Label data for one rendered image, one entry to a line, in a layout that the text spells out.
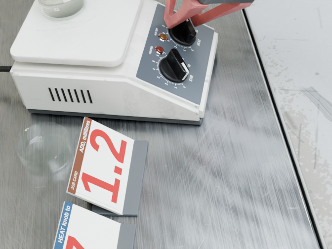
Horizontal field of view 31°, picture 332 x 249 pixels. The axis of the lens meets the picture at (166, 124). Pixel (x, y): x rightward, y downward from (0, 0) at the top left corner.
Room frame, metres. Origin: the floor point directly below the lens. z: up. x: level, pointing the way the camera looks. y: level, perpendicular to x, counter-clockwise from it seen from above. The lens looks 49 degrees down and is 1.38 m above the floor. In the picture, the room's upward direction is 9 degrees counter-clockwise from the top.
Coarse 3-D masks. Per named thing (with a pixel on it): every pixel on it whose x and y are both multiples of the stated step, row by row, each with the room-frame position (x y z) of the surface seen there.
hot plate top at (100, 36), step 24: (96, 0) 0.53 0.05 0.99; (120, 0) 0.52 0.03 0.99; (24, 24) 0.51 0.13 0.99; (48, 24) 0.50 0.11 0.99; (72, 24) 0.50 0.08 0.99; (96, 24) 0.49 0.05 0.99; (120, 24) 0.48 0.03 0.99; (24, 48) 0.47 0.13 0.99; (48, 48) 0.46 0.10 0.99; (72, 48) 0.46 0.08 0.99; (96, 48) 0.45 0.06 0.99; (120, 48) 0.45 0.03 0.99
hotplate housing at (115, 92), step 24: (144, 0) 0.54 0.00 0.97; (144, 24) 0.50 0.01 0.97; (24, 72) 0.46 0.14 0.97; (48, 72) 0.45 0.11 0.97; (72, 72) 0.44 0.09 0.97; (96, 72) 0.44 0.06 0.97; (120, 72) 0.43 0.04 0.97; (24, 96) 0.46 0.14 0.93; (48, 96) 0.45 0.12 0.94; (72, 96) 0.44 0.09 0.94; (96, 96) 0.43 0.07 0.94; (120, 96) 0.42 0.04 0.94; (144, 96) 0.42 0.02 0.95; (168, 96) 0.41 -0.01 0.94; (144, 120) 0.42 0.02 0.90; (168, 120) 0.41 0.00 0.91; (192, 120) 0.40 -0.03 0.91
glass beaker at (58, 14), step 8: (40, 0) 0.51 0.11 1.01; (48, 0) 0.50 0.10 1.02; (56, 0) 0.50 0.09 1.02; (64, 0) 0.50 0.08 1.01; (72, 0) 0.51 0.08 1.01; (80, 0) 0.51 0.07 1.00; (48, 8) 0.51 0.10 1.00; (56, 8) 0.50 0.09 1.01; (64, 8) 0.50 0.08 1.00; (72, 8) 0.50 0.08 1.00; (80, 8) 0.51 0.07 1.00; (48, 16) 0.51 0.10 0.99; (56, 16) 0.50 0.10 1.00; (64, 16) 0.50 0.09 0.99; (72, 16) 0.50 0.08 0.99
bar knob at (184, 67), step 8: (168, 56) 0.45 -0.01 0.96; (176, 56) 0.45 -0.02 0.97; (160, 64) 0.45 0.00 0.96; (168, 64) 0.45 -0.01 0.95; (176, 64) 0.44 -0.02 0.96; (184, 64) 0.44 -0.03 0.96; (168, 72) 0.44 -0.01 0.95; (176, 72) 0.44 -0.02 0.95; (184, 72) 0.43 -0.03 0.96; (176, 80) 0.43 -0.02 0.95; (184, 80) 0.43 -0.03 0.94
